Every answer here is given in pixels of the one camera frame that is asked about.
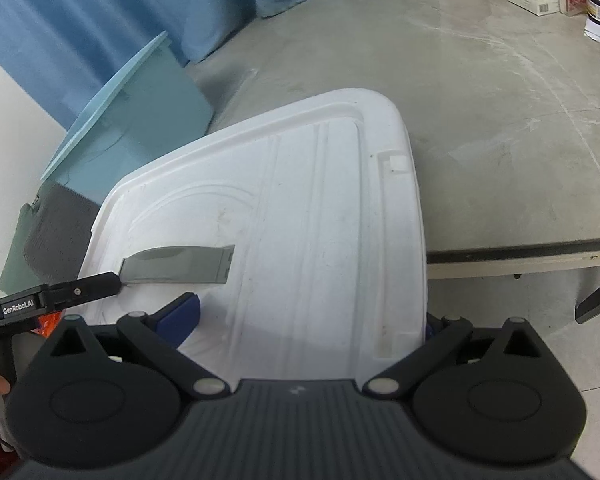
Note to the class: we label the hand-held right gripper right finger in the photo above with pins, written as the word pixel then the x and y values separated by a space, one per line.
pixel 445 332

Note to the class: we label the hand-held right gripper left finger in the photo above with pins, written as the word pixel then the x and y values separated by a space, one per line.
pixel 180 317

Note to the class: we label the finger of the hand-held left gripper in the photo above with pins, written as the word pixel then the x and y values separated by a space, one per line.
pixel 87 289

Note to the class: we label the white plastic bin lid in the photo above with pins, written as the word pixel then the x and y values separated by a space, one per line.
pixel 305 210

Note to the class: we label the light blue plastic storage bin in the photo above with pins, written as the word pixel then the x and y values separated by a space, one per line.
pixel 145 110

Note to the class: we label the grey marble desktop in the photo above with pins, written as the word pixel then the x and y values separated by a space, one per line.
pixel 480 135

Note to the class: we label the dark grey cushion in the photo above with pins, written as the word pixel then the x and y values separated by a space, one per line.
pixel 60 230

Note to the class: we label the blue curtain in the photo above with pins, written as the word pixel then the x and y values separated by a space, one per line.
pixel 105 10

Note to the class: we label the small red box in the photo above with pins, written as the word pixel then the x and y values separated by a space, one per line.
pixel 572 0

